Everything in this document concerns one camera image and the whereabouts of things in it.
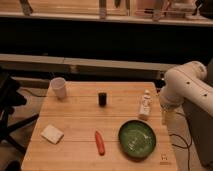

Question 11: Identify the black eraser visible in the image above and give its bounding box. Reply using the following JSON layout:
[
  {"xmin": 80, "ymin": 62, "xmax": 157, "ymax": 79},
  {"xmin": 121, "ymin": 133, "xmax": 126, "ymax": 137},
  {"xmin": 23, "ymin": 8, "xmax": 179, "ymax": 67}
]
[{"xmin": 98, "ymin": 92, "xmax": 107, "ymax": 107}]

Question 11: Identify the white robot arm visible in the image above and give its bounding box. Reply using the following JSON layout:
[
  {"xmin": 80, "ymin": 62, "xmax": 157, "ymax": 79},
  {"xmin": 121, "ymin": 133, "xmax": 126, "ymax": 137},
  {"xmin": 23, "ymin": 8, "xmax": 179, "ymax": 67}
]
[{"xmin": 159, "ymin": 61, "xmax": 213, "ymax": 124}]

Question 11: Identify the small white bottle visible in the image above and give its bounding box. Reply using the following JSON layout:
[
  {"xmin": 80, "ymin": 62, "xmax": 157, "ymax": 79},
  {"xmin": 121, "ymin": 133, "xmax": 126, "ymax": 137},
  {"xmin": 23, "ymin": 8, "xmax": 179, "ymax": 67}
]
[{"xmin": 139, "ymin": 90, "xmax": 151, "ymax": 120}]

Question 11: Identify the green bowl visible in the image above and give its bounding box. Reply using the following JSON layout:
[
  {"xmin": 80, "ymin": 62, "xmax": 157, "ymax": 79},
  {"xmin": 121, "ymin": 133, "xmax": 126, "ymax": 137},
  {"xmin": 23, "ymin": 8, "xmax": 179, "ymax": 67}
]
[{"xmin": 118, "ymin": 120, "xmax": 156, "ymax": 160}]

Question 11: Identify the orange carrot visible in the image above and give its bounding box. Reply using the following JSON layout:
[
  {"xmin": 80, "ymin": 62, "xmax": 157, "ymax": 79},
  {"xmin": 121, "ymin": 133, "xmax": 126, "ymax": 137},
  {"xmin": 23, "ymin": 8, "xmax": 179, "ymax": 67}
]
[{"xmin": 95, "ymin": 131, "xmax": 105, "ymax": 155}]

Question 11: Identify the white sponge block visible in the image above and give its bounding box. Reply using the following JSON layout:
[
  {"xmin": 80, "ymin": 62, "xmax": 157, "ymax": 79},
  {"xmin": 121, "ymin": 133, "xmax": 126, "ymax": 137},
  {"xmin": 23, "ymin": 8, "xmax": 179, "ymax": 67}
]
[{"xmin": 41, "ymin": 125, "xmax": 64, "ymax": 144}]

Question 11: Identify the white paper cup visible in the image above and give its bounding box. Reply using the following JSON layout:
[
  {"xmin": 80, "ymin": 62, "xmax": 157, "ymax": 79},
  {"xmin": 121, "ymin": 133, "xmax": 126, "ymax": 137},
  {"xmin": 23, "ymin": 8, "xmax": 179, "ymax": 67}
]
[{"xmin": 50, "ymin": 77, "xmax": 66, "ymax": 99}]

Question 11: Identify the black office chair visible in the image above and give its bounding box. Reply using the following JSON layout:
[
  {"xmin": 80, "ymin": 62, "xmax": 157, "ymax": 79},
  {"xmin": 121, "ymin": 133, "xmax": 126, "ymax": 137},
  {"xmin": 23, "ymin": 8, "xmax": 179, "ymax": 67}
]
[{"xmin": 0, "ymin": 66, "xmax": 40, "ymax": 171}]

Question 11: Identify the black cable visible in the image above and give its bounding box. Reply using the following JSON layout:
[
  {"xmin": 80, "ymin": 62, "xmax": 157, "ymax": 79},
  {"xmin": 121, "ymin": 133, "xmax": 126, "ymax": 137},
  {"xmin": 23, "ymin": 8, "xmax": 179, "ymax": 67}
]
[{"xmin": 169, "ymin": 111, "xmax": 194, "ymax": 171}]

